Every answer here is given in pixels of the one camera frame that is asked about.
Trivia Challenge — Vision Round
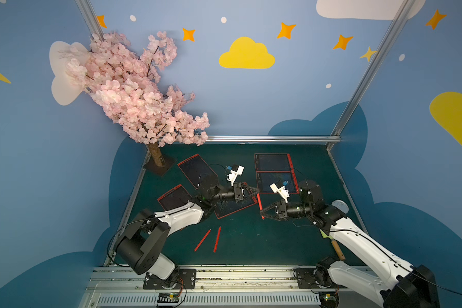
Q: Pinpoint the green garden fork wooden handle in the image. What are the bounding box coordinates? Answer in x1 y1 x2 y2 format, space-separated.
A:
320 230 346 261

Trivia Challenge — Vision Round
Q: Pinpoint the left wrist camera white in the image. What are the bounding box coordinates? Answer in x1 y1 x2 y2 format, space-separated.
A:
226 164 244 186

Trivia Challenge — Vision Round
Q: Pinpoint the aluminium front rail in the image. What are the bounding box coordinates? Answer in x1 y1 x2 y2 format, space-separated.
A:
78 264 411 308

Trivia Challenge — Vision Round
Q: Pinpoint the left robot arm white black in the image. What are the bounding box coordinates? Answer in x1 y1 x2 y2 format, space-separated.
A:
114 176 260 281

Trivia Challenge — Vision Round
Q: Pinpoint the red stylus pair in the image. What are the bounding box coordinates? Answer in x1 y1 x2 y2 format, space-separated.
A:
256 193 265 219
287 154 294 173

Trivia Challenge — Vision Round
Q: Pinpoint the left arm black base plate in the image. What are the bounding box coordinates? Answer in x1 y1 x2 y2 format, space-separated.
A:
142 268 196 290

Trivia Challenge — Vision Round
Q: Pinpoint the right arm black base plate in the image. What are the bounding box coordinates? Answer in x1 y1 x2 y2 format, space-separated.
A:
293 268 346 290

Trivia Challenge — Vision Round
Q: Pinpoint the colourful scribble red writing tablet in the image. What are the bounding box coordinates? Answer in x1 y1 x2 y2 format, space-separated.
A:
256 172 297 195

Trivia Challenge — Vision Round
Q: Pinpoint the pink cherry blossom tree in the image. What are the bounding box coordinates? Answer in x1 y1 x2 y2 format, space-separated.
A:
65 32 210 170

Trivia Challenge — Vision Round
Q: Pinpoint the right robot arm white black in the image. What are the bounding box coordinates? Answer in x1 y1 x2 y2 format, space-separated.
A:
261 180 440 307

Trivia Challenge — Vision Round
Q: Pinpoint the aluminium back frame bar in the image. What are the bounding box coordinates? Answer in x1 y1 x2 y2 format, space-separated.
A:
207 136 341 145

